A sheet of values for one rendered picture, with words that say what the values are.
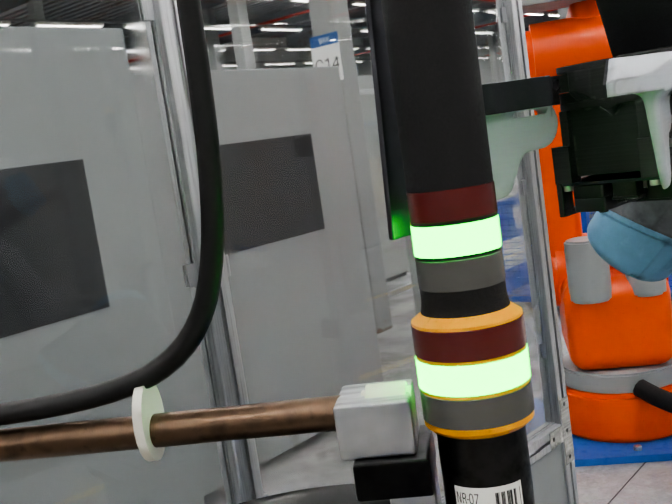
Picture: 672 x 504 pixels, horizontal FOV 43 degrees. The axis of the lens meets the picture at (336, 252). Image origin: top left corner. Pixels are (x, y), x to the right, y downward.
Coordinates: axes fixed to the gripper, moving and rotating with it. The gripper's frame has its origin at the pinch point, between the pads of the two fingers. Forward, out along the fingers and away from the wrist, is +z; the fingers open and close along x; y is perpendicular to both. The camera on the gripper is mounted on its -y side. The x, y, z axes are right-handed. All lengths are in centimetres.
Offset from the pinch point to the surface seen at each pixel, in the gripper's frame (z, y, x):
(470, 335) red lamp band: 8.7, 8.8, -2.3
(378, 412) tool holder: 10.5, 11.5, 1.2
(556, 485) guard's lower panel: -114, 79, 72
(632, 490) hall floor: -290, 169, 146
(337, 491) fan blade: 0.3, 21.7, 15.2
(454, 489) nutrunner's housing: 8.8, 15.0, -0.6
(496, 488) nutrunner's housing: 8.3, 14.9, -2.2
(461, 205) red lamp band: 8.1, 4.1, -2.2
